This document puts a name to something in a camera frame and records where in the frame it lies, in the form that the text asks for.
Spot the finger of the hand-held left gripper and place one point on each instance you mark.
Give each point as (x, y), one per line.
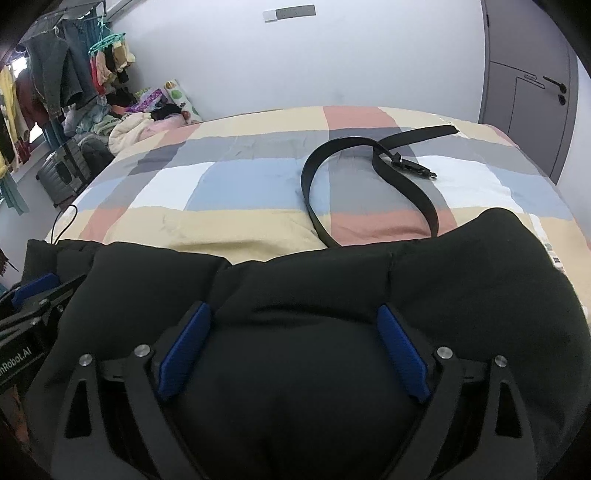
(64, 295)
(34, 290)

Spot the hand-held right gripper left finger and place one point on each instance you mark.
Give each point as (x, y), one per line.
(184, 355)

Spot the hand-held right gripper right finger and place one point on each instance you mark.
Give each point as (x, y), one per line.
(401, 355)

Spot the black puffer jacket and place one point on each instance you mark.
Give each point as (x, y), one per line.
(300, 323)

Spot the pile of clothes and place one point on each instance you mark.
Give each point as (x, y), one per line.
(129, 127)

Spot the metal clothes rack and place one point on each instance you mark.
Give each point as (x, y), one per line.
(69, 14)

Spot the teal hanging garment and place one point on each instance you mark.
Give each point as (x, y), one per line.
(14, 196)

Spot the grey suitcase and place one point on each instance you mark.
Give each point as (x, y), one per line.
(69, 173)

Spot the checkered bed sheet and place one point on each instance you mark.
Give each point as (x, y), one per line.
(240, 184)

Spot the yellow fleece robe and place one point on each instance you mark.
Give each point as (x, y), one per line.
(8, 106)

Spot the dark red hanging garment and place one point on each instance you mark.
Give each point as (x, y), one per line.
(32, 104)

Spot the black leather belt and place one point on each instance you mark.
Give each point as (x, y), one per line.
(306, 180)

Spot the purple package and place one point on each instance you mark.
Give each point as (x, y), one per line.
(150, 99)

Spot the floral pillow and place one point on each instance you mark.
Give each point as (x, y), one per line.
(182, 99)

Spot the green clip hanger with laundry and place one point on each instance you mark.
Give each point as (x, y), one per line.
(113, 57)

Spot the black door lock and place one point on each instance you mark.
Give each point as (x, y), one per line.
(562, 99)

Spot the grey door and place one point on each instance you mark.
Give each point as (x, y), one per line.
(517, 37)

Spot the grey wall panel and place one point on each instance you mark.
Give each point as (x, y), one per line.
(295, 12)

